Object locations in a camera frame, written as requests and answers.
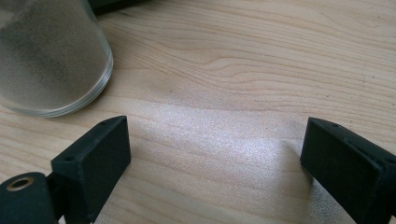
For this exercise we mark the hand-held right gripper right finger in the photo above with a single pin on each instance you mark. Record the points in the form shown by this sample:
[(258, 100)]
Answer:
[(348, 168)]

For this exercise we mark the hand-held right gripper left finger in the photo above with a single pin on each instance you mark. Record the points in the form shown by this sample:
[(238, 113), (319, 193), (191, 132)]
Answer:
[(93, 161)]

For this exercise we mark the glass jar with silver lid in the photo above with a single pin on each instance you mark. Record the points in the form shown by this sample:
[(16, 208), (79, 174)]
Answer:
[(49, 59)]

